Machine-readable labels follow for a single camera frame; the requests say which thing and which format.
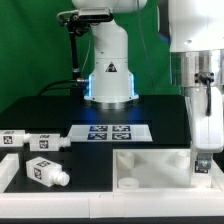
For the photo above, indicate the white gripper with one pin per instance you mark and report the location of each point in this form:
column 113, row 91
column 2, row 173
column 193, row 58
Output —
column 206, row 131

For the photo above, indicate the white square tabletop part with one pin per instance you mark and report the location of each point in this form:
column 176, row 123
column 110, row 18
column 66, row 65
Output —
column 157, row 169

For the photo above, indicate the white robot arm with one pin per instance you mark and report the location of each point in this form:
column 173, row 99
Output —
column 196, row 30

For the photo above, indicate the white base tag plate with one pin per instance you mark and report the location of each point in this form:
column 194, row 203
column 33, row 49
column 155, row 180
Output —
column 110, row 133

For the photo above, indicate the white U-shaped fence frame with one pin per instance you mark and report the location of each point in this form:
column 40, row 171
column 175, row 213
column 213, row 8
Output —
column 157, row 203

